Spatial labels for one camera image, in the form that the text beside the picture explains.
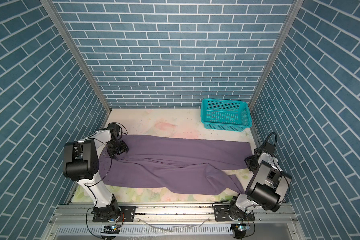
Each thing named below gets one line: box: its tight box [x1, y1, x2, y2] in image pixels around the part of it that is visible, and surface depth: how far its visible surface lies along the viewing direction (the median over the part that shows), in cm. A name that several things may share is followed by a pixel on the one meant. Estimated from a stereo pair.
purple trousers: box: [102, 134, 253, 194], surface depth 90 cm
